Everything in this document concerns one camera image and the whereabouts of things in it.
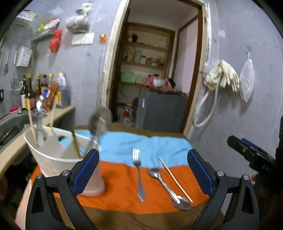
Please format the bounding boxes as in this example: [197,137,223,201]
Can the clear bag on wall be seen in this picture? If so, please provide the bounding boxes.
[66,2,92,34]

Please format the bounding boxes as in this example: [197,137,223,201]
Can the steel sink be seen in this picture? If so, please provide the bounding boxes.
[1,111,30,149]

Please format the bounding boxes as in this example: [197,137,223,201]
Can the silver table knife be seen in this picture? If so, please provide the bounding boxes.
[83,107,113,156]

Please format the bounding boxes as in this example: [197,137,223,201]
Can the red plastic bag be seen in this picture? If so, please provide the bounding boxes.
[49,29,62,53]

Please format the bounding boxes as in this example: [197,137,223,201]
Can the white hose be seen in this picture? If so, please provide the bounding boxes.
[192,81,220,128]

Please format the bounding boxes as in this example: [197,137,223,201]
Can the white utensil holder bucket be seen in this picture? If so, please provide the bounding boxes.
[23,126,105,196]

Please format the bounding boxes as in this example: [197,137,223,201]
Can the large dark sauce jug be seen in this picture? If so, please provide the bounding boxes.
[57,72,69,108]

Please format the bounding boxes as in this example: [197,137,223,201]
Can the brown table cloth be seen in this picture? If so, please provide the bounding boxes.
[15,122,224,230]

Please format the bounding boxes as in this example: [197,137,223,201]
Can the white rubber gloves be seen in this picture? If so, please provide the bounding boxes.
[204,60,240,93]

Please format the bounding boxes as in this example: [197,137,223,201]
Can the dark sauce bottle yellow cap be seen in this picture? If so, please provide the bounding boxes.
[25,73,36,110]

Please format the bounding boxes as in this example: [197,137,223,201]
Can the silver fork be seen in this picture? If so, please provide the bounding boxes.
[132,148,145,202]

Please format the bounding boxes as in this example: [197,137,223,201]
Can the grey cabinet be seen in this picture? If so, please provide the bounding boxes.
[135,88,187,133]

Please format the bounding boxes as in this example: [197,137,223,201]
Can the large silver spoon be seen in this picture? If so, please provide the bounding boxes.
[147,168,192,211]

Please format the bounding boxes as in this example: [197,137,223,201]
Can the light blue cloth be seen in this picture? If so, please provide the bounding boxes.
[99,131,192,168]

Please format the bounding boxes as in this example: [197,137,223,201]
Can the orange snack bag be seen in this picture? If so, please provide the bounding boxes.
[44,82,59,112]

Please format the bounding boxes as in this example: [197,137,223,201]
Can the green box on shelf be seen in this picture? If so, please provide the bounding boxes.
[120,74,136,84]

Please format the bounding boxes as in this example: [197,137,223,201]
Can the white wall socket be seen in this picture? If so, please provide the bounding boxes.
[71,33,94,45]

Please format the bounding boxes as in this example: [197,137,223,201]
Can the small silver spoon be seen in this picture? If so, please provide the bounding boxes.
[36,95,46,146]

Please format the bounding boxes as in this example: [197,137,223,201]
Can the clear plastic bag on hook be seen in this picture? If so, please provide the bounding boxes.
[239,49,255,103]

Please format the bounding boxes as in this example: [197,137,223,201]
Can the orange cloth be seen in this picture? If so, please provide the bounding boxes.
[28,160,210,215]

